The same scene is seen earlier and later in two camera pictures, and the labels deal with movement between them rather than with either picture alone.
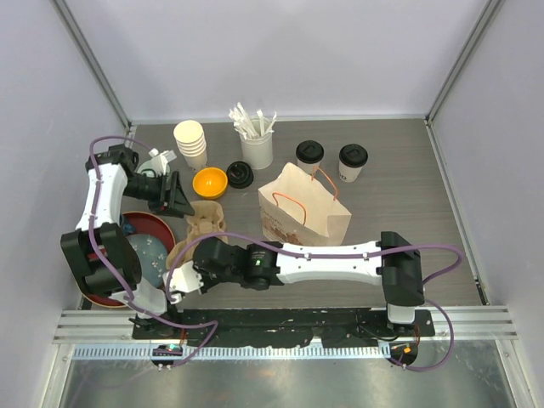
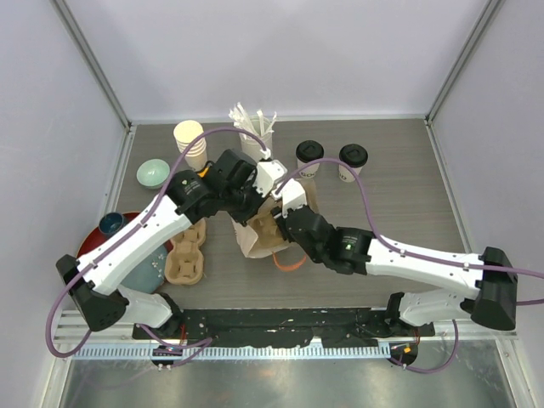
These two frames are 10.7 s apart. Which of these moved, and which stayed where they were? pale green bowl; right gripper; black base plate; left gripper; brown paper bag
Moved: left gripper; brown paper bag; right gripper
Stayed: pale green bowl; black base plate
